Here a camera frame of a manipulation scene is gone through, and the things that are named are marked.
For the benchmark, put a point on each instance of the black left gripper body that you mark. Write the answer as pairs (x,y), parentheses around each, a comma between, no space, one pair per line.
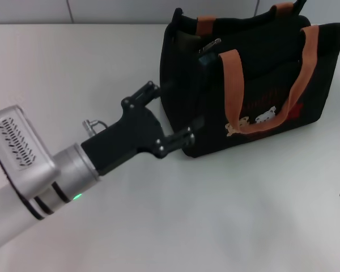
(130,136)

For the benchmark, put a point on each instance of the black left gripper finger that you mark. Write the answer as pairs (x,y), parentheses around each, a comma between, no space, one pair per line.
(146,95)
(178,139)

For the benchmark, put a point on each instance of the silver zipper pull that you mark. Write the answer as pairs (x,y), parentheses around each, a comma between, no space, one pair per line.
(211,44)

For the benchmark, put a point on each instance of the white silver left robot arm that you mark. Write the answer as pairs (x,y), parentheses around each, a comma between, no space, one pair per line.
(71,167)

